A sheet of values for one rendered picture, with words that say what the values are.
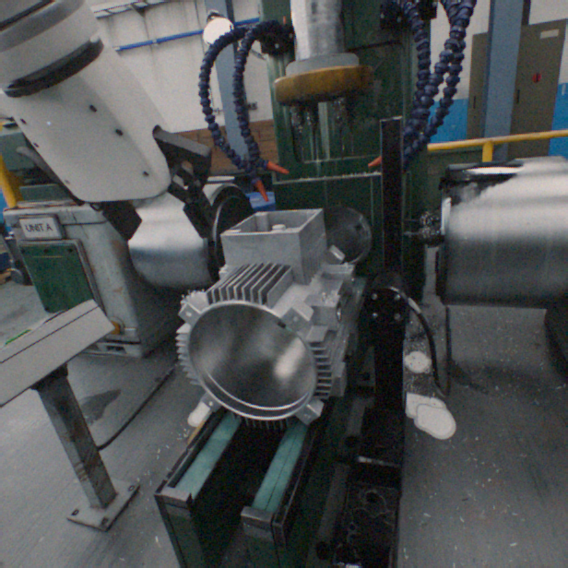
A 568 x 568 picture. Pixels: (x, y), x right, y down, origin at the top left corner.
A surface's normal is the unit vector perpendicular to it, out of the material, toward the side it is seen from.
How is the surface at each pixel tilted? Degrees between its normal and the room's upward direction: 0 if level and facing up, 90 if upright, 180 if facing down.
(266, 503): 0
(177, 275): 107
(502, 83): 90
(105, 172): 119
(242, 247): 90
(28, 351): 62
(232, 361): 55
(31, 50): 113
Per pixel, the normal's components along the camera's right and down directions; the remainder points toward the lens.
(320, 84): -0.11, 0.40
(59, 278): -0.33, 0.41
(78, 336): 0.77, -0.40
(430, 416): -0.12, -0.91
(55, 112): -0.22, 0.77
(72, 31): 0.86, 0.22
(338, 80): 0.22, 0.36
